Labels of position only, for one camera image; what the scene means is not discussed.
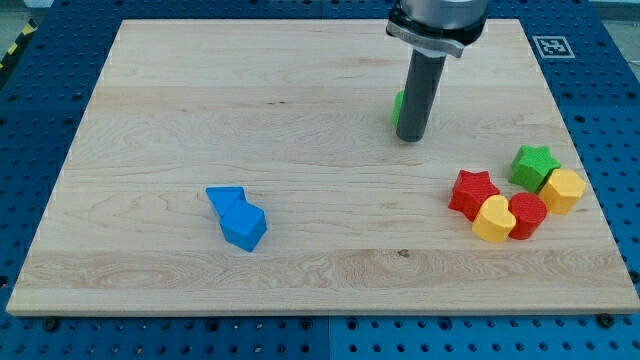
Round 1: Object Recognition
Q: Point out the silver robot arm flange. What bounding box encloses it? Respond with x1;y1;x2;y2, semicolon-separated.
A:
386;0;489;58

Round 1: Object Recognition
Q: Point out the green circle block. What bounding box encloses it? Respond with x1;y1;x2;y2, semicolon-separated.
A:
392;90;404;127

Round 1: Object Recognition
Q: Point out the red star block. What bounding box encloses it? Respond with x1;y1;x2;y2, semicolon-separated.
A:
448;169;500;222

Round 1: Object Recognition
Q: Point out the green star block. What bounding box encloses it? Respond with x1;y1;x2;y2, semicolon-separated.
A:
509;145;561;193

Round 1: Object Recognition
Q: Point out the blue cube block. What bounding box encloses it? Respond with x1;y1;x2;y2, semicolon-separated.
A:
220;200;267;252

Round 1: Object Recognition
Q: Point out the wooden board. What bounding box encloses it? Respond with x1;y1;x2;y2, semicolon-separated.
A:
7;19;639;317

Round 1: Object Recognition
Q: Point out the blue triangle block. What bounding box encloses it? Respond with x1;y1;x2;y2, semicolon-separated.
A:
205;186;246;218

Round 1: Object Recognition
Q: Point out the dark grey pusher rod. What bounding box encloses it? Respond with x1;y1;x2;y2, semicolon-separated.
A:
396;50;445;142

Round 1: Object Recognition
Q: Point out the yellow heart block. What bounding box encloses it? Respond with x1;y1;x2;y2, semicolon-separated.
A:
472;195;516;243

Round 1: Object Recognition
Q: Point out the red cylinder block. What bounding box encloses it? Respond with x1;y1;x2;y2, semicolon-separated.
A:
508;192;547;240

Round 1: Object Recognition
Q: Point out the yellow pentagon block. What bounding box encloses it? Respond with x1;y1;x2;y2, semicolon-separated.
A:
537;169;586;215

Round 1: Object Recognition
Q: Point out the white fiducial marker tag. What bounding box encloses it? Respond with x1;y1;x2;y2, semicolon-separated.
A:
533;35;575;59

